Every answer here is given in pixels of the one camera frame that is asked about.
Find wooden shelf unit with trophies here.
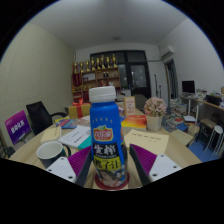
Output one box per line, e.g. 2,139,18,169
71,54,122,103

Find wooden side desk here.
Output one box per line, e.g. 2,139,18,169
195,98,224,148

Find white wall air conditioner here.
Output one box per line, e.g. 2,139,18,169
159,45,175,61

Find black office chair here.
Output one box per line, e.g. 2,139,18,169
25,100,69,136

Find large tan envelope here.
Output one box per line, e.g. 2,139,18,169
123,129,170,155

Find white round stool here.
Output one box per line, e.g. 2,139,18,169
203,124,224,158

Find yellow gift box, red ribbon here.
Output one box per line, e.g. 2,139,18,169
68,99,92,120

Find black mug with white inside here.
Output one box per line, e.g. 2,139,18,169
36,140,72,169

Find purple sign board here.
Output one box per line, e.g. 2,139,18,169
4,109,32,145

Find teal book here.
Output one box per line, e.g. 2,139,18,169
78,134,93,150

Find small tan envelope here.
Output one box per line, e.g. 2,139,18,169
40,125,63,144

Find pile of books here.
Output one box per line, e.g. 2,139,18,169
162,99,191,134

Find computer monitor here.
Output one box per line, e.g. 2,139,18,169
181,80,196,95

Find standing wooden card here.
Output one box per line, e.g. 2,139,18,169
123,95,137,117

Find black-framed glass door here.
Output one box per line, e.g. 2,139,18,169
89,49,153,101

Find white paper sheet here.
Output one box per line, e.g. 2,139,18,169
58,124,92,149

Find blue white-capped drink bottle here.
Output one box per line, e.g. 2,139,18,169
88,85,128,189

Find pink flowers in white pot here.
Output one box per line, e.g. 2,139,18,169
143,96,168,132

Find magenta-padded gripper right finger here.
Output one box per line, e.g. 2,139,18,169
129,143,184,186

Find blue colourful book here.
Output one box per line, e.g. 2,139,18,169
54,118,79,130

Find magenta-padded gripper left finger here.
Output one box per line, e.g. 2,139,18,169
45,145,95,187

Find orange book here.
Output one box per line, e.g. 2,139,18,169
120,114,148,132

